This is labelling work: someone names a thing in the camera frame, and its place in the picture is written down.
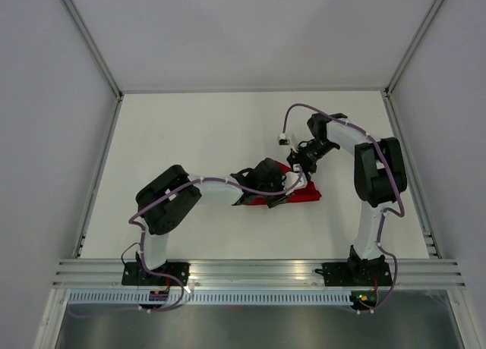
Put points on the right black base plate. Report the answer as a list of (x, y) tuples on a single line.
[(342, 274)]

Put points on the right aluminium frame post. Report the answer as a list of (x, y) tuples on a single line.
[(419, 35)]

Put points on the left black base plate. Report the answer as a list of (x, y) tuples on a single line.
[(135, 275)]

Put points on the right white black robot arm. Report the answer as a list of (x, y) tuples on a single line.
[(379, 179)]

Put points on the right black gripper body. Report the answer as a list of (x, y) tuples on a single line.
[(309, 155)]

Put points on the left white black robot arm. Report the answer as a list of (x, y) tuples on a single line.
[(165, 202)]

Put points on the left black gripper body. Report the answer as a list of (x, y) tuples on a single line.
[(273, 200)]

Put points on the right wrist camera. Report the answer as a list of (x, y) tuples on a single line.
[(288, 140)]

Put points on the white slotted cable duct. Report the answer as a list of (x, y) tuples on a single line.
[(213, 297)]

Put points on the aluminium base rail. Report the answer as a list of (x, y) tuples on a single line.
[(413, 274)]

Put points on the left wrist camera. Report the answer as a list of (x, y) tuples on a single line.
[(295, 179)]

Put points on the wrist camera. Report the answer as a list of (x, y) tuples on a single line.
[(288, 140), (295, 179)]

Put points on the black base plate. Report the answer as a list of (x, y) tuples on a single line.
[(342, 274), (135, 275)]

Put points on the aluminium frame post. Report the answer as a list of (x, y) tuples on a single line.
[(419, 35), (80, 26)]

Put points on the red cloth napkin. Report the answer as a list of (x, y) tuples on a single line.
[(307, 194)]

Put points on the left aluminium frame post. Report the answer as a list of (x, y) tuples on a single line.
[(80, 26)]

